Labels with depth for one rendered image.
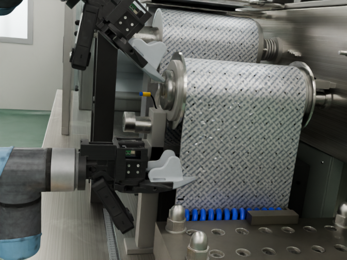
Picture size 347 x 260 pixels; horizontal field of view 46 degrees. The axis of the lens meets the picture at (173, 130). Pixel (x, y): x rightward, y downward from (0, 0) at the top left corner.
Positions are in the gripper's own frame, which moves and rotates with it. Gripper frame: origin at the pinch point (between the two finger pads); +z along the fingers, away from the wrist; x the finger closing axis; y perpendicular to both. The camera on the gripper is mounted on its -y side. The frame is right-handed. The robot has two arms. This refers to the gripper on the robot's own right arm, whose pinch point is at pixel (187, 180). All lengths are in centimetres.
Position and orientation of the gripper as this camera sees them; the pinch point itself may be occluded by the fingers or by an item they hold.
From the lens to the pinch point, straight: 76.2
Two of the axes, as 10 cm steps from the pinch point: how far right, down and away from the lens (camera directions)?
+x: -2.3, -2.5, 9.4
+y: 0.9, -9.7, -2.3
